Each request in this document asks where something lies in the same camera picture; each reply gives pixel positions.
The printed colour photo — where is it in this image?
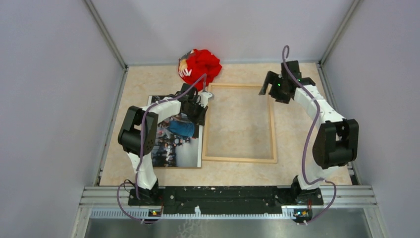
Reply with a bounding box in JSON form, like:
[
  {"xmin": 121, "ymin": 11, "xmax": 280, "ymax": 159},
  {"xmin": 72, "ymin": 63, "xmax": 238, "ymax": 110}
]
[{"xmin": 146, "ymin": 95, "xmax": 204, "ymax": 169}]

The brown cardboard backing board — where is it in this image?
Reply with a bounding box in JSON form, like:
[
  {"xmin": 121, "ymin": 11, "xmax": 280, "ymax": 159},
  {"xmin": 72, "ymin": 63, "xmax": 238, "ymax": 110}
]
[{"xmin": 146, "ymin": 95, "xmax": 204, "ymax": 170}]

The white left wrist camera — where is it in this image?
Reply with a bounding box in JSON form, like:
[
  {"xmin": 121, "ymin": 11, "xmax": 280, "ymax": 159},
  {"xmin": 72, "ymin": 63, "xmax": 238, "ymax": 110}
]
[{"xmin": 199, "ymin": 91, "xmax": 214, "ymax": 108}]

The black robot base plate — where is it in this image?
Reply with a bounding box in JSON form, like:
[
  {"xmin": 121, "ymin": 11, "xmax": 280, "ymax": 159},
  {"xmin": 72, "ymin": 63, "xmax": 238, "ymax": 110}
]
[{"xmin": 128, "ymin": 186, "xmax": 324, "ymax": 206}]

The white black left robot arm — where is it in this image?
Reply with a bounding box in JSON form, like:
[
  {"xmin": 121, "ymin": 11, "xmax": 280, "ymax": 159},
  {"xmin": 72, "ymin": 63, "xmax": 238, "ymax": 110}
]
[{"xmin": 117, "ymin": 83, "xmax": 214, "ymax": 205}]

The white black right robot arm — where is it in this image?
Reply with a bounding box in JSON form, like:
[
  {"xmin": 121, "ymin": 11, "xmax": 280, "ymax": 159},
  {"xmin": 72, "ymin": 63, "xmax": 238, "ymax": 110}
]
[{"xmin": 259, "ymin": 60, "xmax": 359, "ymax": 204}]

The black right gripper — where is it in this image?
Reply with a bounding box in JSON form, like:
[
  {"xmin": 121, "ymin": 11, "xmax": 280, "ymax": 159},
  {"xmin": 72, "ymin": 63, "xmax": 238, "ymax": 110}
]
[{"xmin": 260, "ymin": 71, "xmax": 291, "ymax": 105}]

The red crumpled cloth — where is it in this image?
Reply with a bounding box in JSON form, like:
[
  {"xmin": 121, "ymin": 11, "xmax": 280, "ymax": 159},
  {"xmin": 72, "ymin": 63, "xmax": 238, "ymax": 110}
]
[{"xmin": 178, "ymin": 49, "xmax": 222, "ymax": 91}]

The aluminium rail front edge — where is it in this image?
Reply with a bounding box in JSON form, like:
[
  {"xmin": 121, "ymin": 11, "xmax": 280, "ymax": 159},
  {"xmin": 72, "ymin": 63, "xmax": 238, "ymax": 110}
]
[{"xmin": 72, "ymin": 185, "xmax": 388, "ymax": 238}]

